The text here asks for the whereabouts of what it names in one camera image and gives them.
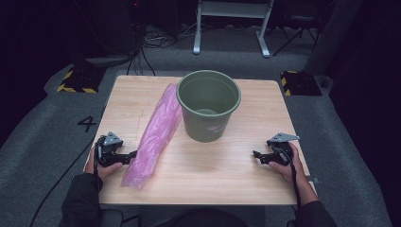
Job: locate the white metal stand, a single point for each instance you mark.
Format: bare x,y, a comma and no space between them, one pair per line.
230,9

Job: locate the black yellow striped base plate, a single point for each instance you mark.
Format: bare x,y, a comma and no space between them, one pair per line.
80,80
301,83

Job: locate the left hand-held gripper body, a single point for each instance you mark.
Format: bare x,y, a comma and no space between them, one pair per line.
108,151

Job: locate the green plastic bucket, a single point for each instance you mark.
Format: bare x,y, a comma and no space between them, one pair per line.
208,94

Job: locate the grey column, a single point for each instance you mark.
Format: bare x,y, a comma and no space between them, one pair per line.
334,34

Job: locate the pink plastic bag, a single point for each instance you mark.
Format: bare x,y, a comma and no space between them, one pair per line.
154,138

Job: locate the person's left hand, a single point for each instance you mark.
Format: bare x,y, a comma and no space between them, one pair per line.
101,171

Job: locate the person's dark clothed body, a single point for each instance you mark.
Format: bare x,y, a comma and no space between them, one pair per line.
201,219

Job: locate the person's right hand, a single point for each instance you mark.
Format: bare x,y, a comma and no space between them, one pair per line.
296,170

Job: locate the silver table bracket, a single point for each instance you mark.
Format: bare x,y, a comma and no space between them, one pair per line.
312,180

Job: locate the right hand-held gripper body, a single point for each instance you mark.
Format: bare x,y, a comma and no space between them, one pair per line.
282,153

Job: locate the black tripod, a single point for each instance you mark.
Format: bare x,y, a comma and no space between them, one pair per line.
299,28

